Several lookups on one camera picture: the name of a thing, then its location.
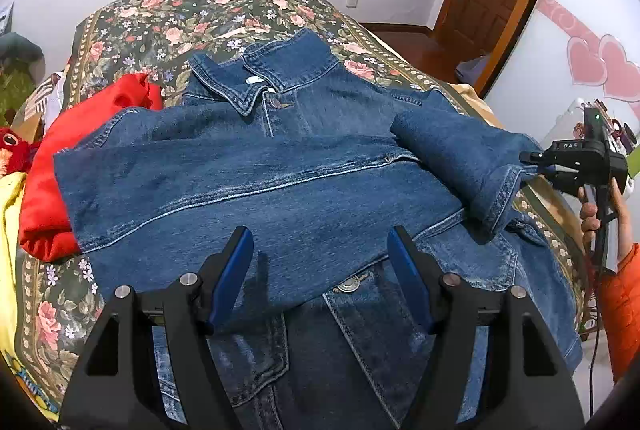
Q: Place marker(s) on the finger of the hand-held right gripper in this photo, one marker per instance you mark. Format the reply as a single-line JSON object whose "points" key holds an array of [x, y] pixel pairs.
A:
{"points": [[533, 158], [546, 171]]}

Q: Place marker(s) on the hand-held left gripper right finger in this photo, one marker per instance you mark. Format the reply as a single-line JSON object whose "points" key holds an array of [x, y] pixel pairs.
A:
{"points": [[406, 271]]}

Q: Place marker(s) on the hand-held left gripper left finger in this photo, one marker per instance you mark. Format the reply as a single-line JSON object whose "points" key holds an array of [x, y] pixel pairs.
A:
{"points": [[234, 271]]}

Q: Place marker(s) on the blue denim jacket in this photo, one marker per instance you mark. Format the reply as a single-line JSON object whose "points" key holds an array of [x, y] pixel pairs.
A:
{"points": [[280, 190]]}

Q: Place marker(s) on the person's right forearm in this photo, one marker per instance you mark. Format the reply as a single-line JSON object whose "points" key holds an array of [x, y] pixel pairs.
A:
{"points": [[622, 305]]}

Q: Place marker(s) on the person's right hand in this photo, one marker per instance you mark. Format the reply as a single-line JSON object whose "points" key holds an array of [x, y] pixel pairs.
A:
{"points": [[589, 212]]}

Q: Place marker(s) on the beige bed sheet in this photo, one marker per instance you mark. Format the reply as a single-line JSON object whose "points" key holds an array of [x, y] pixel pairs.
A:
{"points": [[475, 103]]}

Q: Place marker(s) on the grey-blue bag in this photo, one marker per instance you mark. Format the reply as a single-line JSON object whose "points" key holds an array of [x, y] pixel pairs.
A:
{"points": [[472, 69]]}

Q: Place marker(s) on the red cloth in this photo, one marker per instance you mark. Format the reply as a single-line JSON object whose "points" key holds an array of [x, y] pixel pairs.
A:
{"points": [[60, 140]]}

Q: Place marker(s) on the yellow cloth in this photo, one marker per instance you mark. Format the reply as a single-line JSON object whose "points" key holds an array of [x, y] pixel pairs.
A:
{"points": [[9, 230]]}

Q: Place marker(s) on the red plush toy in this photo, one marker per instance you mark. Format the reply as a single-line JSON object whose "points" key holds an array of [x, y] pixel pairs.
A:
{"points": [[15, 149]]}

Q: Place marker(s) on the geometric patterned cushion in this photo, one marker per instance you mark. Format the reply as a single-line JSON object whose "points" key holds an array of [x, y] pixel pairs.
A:
{"points": [[47, 100]]}

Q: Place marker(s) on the floral blanket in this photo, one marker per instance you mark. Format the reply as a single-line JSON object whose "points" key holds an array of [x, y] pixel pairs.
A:
{"points": [[150, 25]]}

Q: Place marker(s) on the dark grey pillow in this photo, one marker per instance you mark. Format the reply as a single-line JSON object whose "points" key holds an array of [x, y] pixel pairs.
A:
{"points": [[20, 48]]}

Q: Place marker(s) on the pink heart wall sticker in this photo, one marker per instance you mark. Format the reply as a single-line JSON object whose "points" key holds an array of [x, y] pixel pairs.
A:
{"points": [[600, 60]]}

